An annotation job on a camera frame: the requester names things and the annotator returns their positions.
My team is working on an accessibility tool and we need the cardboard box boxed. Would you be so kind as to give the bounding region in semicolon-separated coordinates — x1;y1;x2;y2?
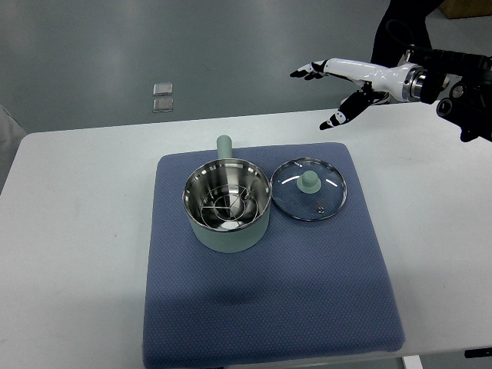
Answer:
439;0;491;19

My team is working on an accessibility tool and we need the wire steamer rack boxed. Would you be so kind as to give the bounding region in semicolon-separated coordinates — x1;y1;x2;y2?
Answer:
199;185;258;229

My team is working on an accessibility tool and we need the blue quilted mat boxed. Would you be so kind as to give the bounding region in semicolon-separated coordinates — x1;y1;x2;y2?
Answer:
143;143;405;368

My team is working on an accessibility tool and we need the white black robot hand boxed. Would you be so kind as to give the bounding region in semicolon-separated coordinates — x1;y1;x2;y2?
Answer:
291;58;426;131

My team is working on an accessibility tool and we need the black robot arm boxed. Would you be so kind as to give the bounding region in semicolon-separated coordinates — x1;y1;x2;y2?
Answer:
385;20;491;142

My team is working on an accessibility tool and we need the green pot with handle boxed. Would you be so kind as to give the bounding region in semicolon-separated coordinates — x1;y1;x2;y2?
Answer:
182;135;272;253

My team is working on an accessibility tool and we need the glass lid with green knob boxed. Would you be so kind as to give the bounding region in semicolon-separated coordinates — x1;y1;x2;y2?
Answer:
271;158;347;221

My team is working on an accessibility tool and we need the upper floor outlet plate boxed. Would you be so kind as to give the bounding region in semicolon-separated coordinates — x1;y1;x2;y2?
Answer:
153;82;173;96

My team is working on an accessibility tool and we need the black table bracket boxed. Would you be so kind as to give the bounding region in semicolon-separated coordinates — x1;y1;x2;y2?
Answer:
464;347;492;359

